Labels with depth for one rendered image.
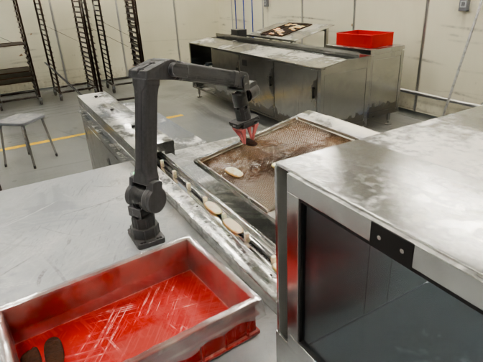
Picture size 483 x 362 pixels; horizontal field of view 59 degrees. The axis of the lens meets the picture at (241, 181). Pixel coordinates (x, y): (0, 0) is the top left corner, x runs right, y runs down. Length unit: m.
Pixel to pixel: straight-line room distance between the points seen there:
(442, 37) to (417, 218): 4.82
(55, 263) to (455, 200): 1.10
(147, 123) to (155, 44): 7.54
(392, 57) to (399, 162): 4.34
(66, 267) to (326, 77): 3.23
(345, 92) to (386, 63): 0.73
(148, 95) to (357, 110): 3.42
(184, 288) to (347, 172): 0.69
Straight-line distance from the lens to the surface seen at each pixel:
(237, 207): 1.47
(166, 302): 1.09
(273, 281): 1.06
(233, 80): 1.52
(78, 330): 1.08
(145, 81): 1.21
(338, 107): 4.27
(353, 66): 4.30
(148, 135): 1.24
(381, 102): 4.91
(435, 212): 0.46
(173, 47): 8.88
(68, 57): 8.38
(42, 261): 1.37
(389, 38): 4.98
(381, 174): 0.54
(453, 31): 5.15
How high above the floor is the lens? 1.52
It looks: 25 degrees down
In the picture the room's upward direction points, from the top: 3 degrees counter-clockwise
